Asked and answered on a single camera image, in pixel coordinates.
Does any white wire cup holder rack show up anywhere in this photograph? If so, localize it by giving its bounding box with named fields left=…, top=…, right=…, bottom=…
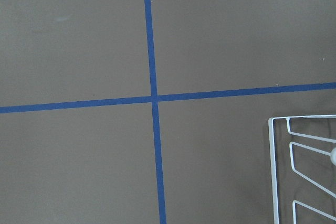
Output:
left=268, top=114, right=335, bottom=223

